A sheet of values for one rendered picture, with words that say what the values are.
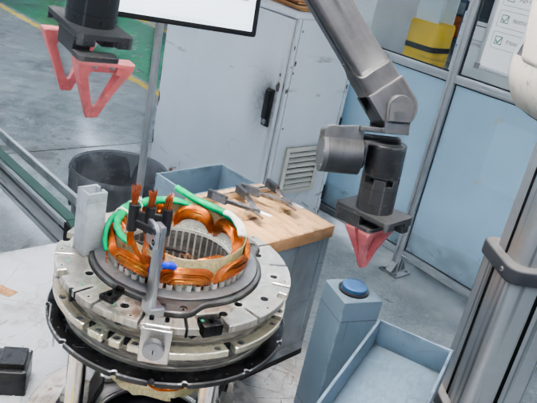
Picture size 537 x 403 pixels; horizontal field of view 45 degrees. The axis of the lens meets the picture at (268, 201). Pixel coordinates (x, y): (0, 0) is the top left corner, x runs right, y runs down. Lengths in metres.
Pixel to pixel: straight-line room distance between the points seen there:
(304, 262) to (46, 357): 0.48
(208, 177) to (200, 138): 2.25
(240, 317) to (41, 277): 0.71
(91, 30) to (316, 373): 0.65
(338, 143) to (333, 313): 0.28
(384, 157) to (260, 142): 2.30
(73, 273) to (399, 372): 0.45
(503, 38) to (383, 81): 2.14
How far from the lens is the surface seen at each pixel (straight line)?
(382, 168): 0.95
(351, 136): 0.94
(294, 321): 1.25
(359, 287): 1.05
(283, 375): 1.26
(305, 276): 1.20
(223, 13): 1.90
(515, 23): 3.04
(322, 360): 1.09
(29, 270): 1.47
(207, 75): 3.52
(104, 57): 0.75
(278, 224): 1.14
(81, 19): 0.77
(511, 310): 0.99
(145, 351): 0.77
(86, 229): 0.87
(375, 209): 0.97
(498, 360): 1.03
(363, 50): 0.94
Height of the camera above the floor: 1.54
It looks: 23 degrees down
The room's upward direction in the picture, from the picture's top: 12 degrees clockwise
